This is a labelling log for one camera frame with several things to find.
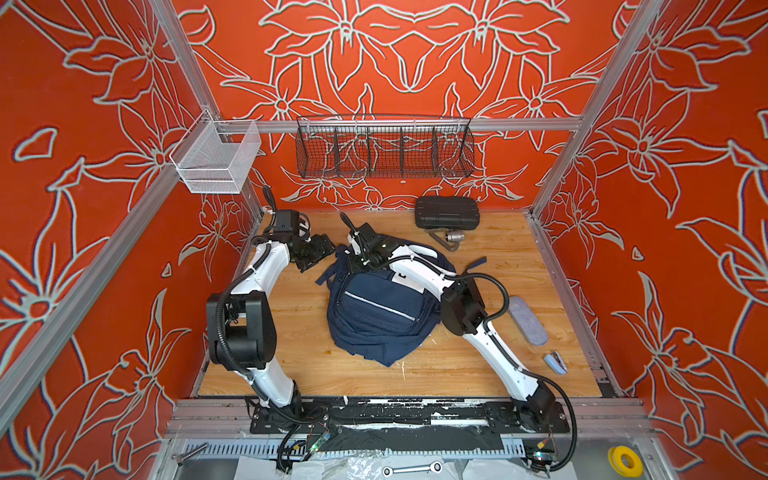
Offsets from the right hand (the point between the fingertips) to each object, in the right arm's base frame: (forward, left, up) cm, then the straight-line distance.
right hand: (343, 265), depth 97 cm
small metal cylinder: (+13, -40, -2) cm, 42 cm away
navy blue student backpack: (-18, -13, +2) cm, 22 cm away
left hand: (0, +4, +9) cm, 10 cm away
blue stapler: (-31, -60, -3) cm, 68 cm away
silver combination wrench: (-53, -25, -5) cm, 59 cm away
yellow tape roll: (-53, -69, -6) cm, 87 cm away
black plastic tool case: (+26, -39, -2) cm, 47 cm away
